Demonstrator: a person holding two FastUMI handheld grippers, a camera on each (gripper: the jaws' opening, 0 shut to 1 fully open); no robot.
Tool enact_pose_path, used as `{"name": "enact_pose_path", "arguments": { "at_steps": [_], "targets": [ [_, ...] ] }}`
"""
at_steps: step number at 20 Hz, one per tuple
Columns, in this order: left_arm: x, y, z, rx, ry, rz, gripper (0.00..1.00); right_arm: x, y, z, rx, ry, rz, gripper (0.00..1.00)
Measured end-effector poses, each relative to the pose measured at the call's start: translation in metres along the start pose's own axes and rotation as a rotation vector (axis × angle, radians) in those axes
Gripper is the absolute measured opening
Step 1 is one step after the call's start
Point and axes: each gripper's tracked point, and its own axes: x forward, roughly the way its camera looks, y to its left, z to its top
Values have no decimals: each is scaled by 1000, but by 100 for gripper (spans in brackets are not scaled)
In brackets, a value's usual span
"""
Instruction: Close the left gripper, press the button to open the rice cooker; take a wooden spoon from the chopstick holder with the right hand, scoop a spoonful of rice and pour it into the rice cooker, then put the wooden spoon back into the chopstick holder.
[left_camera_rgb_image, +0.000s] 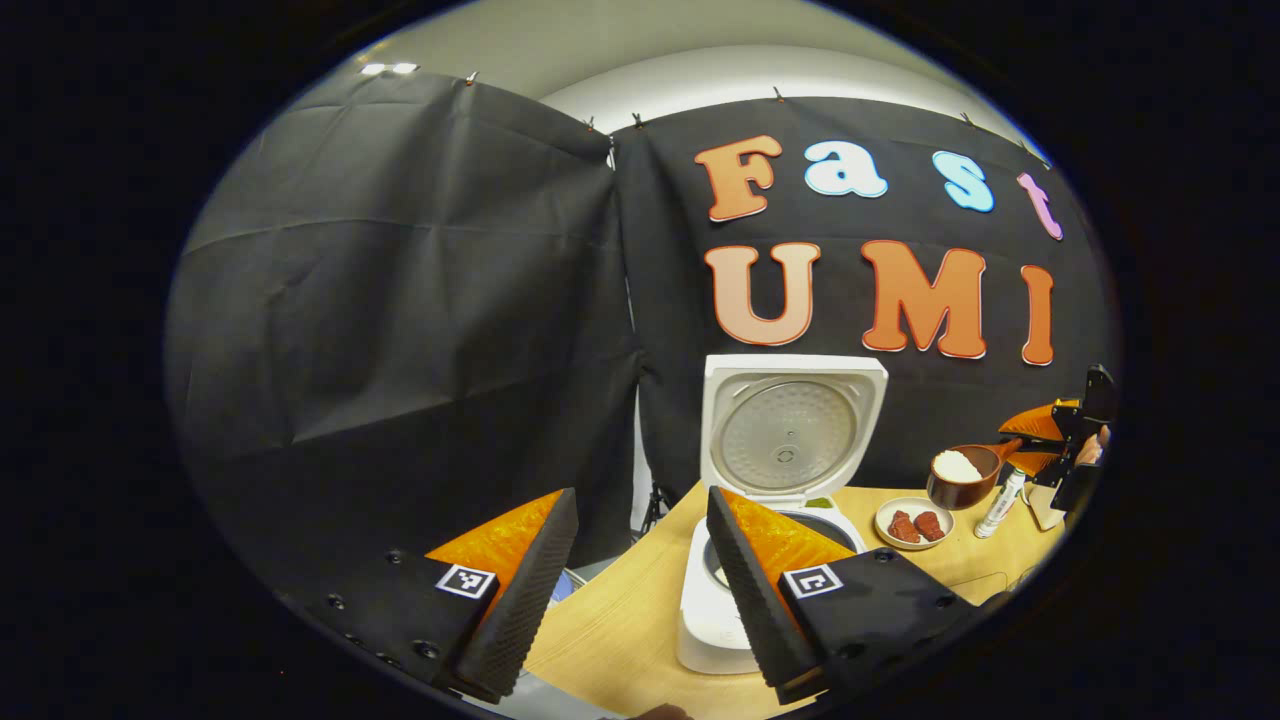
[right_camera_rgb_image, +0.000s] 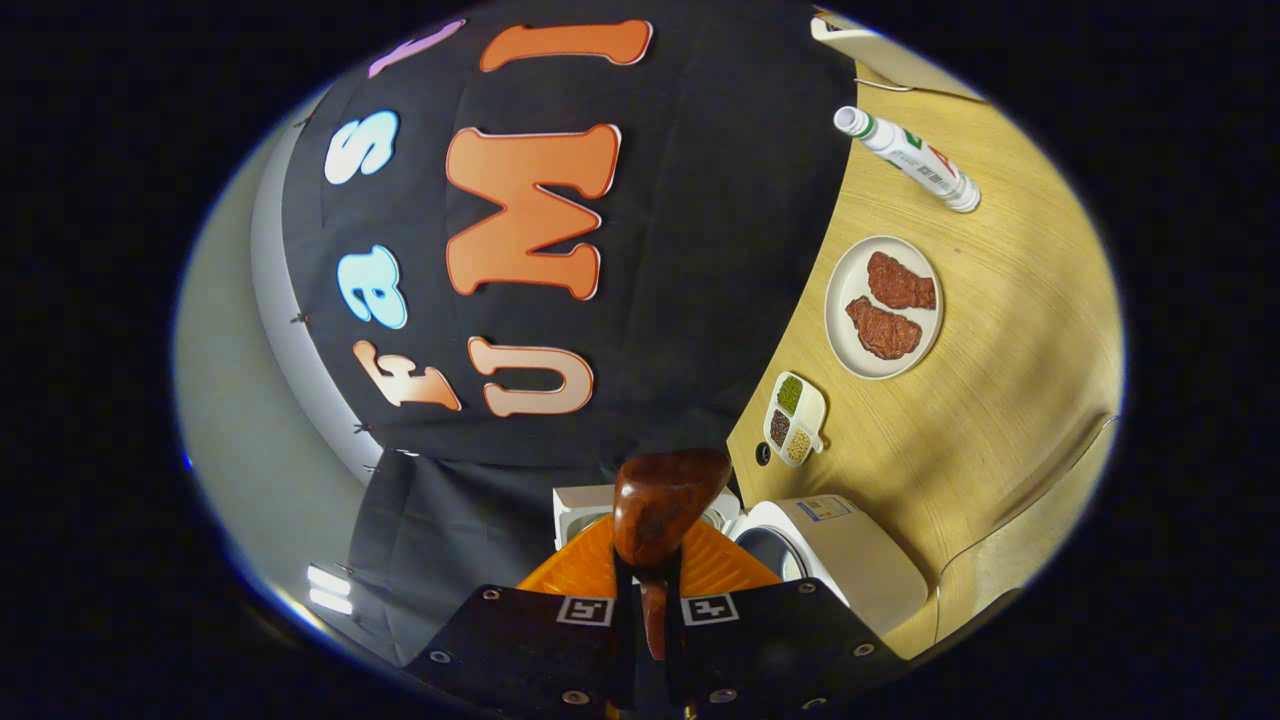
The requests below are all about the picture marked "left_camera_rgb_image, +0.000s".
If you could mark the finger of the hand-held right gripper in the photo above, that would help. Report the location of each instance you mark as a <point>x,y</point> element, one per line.
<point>1040,422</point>
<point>1035,463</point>

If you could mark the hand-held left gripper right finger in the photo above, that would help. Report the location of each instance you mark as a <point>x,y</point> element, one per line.
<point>750,600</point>

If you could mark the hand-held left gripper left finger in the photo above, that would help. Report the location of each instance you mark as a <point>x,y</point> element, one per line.
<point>530,600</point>

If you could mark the wooden spoon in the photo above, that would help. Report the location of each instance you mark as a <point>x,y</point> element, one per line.
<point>965,485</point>

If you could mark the white rice portion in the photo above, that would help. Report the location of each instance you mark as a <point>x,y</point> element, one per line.
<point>956,466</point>

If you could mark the white rice cooker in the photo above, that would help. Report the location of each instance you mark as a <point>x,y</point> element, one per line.
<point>790,440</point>

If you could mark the blue object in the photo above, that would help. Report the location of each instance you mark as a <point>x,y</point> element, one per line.
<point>566,585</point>

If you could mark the white pill bottle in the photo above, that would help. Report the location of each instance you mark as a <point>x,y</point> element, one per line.
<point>1000,503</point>

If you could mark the red meat piece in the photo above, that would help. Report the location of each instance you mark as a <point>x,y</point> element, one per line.
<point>931,526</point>
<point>903,527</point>

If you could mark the black tripod stand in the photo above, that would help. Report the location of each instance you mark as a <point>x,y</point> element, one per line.
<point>655,505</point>

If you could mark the round plate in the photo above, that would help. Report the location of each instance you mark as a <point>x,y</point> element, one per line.
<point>915,525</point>

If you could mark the black backdrop cloth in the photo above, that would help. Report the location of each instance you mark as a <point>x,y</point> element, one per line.
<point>400,300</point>

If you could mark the ceiling light panel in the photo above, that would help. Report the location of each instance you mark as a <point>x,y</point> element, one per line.
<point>390,68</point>

